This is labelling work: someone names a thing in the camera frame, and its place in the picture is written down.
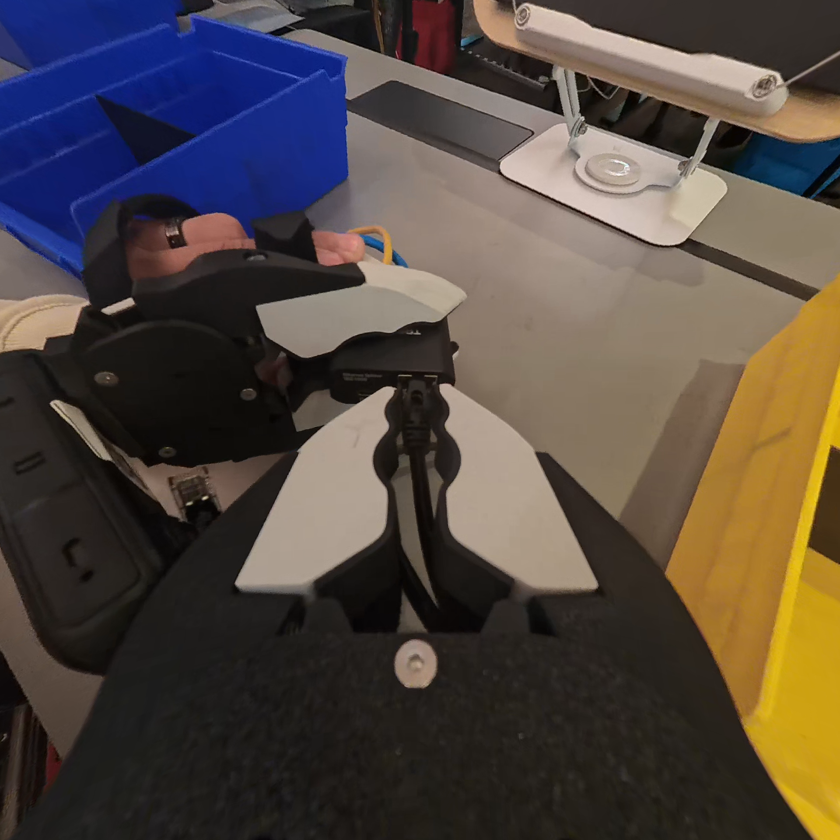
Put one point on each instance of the person's left hand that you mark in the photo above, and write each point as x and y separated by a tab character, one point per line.
223	243

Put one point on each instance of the person's left forearm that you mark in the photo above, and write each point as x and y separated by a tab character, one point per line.
40	322

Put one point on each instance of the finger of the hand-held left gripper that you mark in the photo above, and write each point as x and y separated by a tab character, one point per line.
315	410
368	305

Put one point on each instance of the black ethernet port adapter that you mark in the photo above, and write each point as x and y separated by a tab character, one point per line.
361	368

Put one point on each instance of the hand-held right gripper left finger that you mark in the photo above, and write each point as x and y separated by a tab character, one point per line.
315	525

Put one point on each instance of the blue plastic bin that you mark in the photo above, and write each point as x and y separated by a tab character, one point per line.
79	26
250	145

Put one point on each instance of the yellow plastic bin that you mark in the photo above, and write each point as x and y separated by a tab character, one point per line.
748	578

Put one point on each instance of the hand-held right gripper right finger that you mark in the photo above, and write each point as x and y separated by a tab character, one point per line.
525	525

